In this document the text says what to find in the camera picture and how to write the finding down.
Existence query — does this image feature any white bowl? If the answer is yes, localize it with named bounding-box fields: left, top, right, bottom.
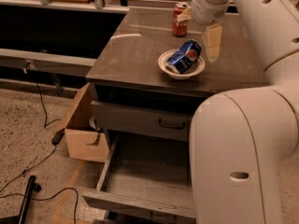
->
left=158, top=49, right=206, bottom=80

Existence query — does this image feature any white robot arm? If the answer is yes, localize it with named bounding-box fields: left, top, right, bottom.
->
left=190, top=0, right=299, bottom=224

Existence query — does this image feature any black power adapter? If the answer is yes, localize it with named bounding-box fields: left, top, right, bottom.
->
left=51, top=130, right=64, bottom=146

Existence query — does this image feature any grey metal rail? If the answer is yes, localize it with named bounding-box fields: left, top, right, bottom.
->
left=0, top=49, right=95, bottom=77

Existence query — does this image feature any black stand base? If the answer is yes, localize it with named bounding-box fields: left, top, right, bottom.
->
left=0, top=175, right=41, bottom=224

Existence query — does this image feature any black power cable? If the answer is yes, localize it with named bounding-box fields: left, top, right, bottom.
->
left=0, top=81, right=80, bottom=224

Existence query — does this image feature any grey drawer cabinet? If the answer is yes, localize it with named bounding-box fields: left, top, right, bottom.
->
left=87, top=7, right=266, bottom=222

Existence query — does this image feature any blue pepsi can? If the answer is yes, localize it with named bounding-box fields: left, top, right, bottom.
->
left=166, top=40, right=202, bottom=75

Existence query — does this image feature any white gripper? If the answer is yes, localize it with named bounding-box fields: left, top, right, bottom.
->
left=177, top=0, right=229, bottom=63

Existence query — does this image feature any cardboard box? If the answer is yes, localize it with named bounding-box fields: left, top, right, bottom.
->
left=57, top=84, right=109, bottom=162

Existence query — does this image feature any open middle drawer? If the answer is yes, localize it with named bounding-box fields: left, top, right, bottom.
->
left=83, top=133, right=196, bottom=224

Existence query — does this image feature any red coca-cola can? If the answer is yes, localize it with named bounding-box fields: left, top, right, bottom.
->
left=172, top=3, right=188, bottom=36

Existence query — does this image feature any closed top drawer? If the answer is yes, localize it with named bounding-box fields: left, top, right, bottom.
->
left=91, top=101, right=190, bottom=142

